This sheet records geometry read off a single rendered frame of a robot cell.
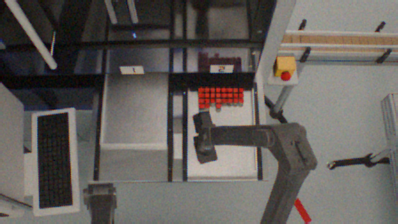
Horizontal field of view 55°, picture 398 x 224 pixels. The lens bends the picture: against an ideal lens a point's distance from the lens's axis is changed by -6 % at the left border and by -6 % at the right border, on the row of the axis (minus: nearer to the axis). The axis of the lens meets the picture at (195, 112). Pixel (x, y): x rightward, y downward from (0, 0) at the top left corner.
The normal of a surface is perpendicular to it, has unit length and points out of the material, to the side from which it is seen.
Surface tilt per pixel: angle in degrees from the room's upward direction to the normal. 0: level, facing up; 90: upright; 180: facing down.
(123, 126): 0
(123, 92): 0
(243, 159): 0
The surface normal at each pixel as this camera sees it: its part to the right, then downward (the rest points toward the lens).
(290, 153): 0.26, -0.56
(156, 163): 0.00, -0.36
